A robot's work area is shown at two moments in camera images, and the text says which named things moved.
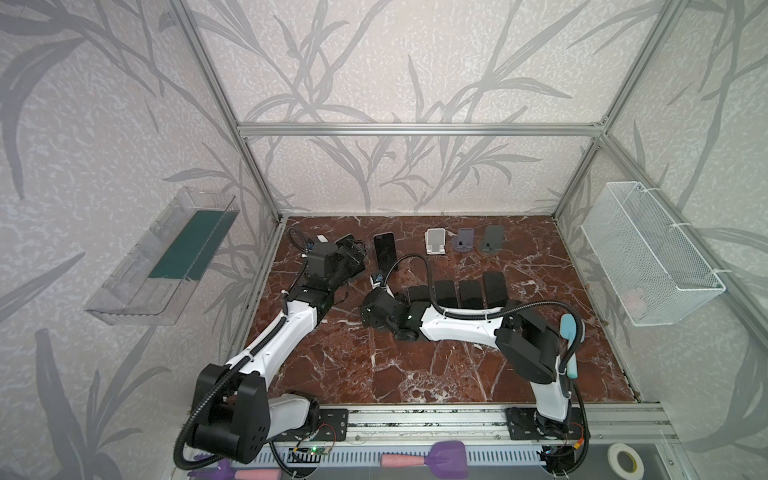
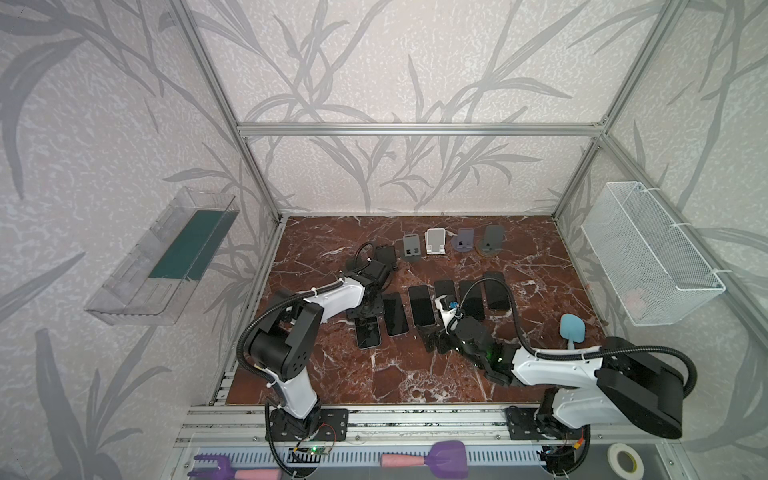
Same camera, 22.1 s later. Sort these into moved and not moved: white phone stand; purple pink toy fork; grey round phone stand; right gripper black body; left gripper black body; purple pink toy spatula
Moved: right gripper black body; left gripper black body
Not moved: purple pink toy spatula; white phone stand; grey round phone stand; purple pink toy fork
